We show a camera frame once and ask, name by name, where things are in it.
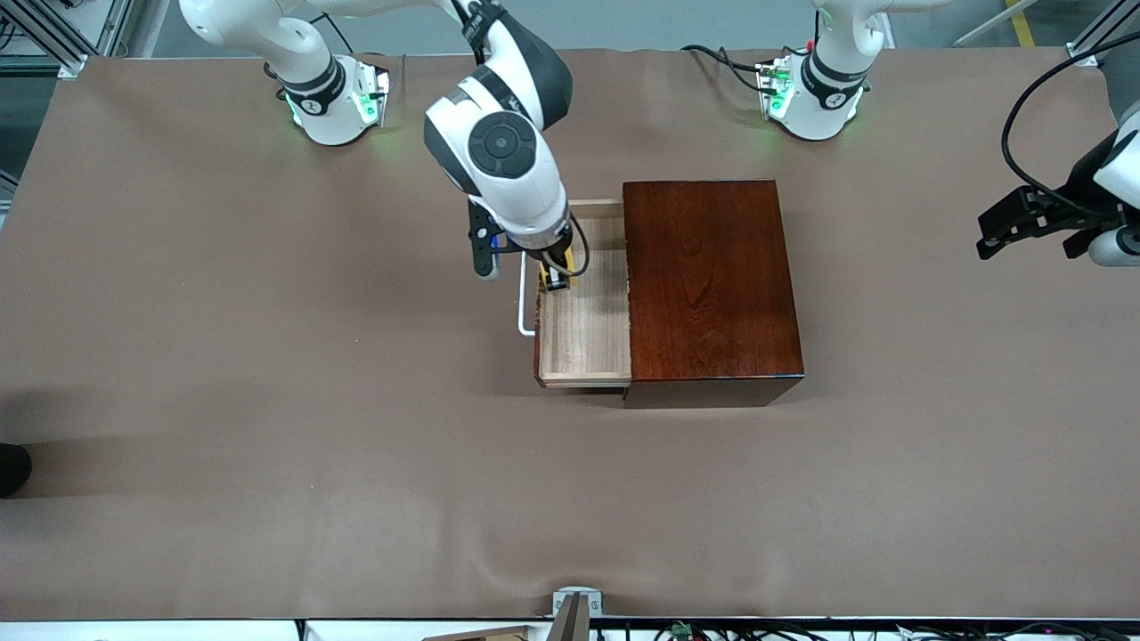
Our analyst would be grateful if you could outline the black round object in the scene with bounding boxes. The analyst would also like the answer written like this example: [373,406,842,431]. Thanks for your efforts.
[0,443,33,498]

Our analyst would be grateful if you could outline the brown cardboard piece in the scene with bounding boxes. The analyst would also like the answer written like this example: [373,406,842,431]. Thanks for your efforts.
[423,626,528,641]

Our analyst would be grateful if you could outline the black floor cable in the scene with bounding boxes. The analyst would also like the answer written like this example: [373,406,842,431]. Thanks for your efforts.
[891,621,1140,641]
[655,621,834,641]

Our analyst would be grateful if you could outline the grey stand post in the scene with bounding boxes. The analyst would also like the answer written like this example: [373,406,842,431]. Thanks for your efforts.
[545,595,590,641]

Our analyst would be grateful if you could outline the black right base cable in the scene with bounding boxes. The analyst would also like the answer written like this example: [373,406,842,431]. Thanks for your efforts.
[307,11,357,56]

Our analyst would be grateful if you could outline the aluminium frame profile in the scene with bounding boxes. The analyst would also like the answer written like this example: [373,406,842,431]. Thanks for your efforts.
[0,0,134,77]
[1066,0,1140,68]

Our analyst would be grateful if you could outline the wooden drawer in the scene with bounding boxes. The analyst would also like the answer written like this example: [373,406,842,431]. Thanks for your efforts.
[534,199,633,390]

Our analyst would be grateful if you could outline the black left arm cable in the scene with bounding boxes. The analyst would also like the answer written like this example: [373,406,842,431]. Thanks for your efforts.
[1002,53,1140,219]

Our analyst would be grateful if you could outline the white metal drawer handle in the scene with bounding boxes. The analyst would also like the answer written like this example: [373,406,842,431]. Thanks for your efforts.
[518,263,538,337]

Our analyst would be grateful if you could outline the dark brown wooden cabinet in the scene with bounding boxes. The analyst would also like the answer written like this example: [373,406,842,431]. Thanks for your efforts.
[621,180,806,409]

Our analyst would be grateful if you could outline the brown table mat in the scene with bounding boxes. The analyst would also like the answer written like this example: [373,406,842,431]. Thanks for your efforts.
[0,49,1140,621]

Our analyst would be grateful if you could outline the black left base cable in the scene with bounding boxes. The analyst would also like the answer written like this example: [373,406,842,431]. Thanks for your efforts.
[681,45,767,90]

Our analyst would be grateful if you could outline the metal table clamp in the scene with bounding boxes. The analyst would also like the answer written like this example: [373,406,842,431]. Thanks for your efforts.
[552,588,603,617]

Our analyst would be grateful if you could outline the black base cable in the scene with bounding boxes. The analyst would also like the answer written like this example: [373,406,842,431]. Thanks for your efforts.
[681,45,767,90]
[307,11,357,56]

